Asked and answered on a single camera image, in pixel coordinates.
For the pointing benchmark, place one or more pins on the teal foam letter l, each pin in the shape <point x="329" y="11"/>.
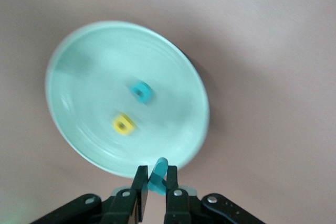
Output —
<point x="158" y="174"/>

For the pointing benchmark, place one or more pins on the yellow foam letter d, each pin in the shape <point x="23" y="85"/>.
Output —
<point x="123" y="129"/>

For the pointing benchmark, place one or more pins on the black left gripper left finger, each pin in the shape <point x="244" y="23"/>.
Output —
<point x="140" y="184"/>

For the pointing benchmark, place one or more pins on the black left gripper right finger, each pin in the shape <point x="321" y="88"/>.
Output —
<point x="173" y="203"/>

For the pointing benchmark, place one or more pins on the brown table cover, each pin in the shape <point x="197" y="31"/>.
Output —
<point x="275" y="77"/>

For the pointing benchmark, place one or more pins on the light green plate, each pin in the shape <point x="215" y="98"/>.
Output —
<point x="105" y="64"/>

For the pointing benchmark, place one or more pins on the teal foam letter c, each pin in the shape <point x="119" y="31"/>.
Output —
<point x="144" y="98"/>

